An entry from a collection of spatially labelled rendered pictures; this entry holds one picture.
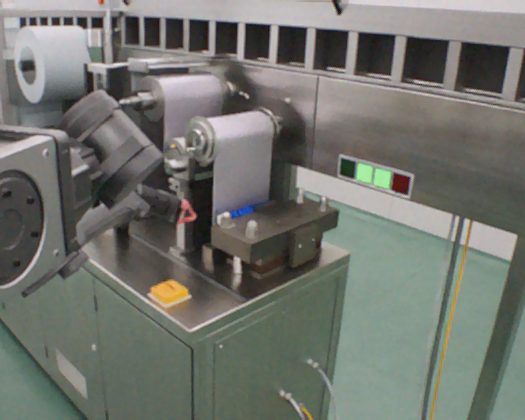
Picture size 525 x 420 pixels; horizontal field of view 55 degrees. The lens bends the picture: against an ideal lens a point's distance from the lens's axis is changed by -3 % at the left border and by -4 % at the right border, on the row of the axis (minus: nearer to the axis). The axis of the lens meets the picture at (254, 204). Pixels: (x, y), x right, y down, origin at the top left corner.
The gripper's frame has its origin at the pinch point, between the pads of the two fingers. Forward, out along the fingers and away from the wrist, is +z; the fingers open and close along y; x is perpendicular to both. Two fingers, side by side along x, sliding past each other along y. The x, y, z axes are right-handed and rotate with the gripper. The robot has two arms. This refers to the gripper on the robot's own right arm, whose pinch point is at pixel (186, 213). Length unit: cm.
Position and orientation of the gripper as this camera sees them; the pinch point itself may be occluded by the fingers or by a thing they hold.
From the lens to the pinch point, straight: 146.2
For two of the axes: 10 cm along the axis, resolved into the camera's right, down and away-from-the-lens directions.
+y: 7.1, 2.8, -6.5
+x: 3.9, -9.2, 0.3
